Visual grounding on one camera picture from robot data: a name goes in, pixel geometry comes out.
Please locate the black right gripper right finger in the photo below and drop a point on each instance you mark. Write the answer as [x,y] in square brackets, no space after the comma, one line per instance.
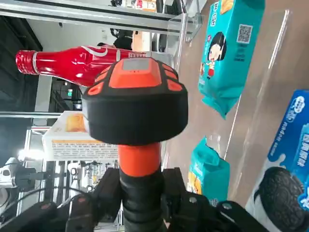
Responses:
[190,212]

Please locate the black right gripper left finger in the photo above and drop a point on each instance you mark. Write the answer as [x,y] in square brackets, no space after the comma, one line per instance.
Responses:
[108,198]

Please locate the white cracker box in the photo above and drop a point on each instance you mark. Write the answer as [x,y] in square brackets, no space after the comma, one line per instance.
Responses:
[72,149]

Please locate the orange black barcode scanner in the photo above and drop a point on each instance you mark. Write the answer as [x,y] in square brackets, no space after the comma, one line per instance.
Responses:
[135,116]

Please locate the red Coca-Cola bottle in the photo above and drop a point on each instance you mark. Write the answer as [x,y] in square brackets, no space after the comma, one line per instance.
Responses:
[60,62]

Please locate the teal cartoon snack packet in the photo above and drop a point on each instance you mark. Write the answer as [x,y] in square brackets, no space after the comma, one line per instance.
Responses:
[212,174]
[229,72]

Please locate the blue Oreo cookie box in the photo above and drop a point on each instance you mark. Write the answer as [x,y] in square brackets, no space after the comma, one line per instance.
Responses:
[285,169]

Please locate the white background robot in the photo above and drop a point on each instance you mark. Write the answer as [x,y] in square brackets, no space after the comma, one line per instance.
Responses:
[6,172]

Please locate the clear acrylic stepped shelf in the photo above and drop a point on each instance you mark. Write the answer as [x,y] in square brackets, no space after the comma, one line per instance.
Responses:
[277,42]

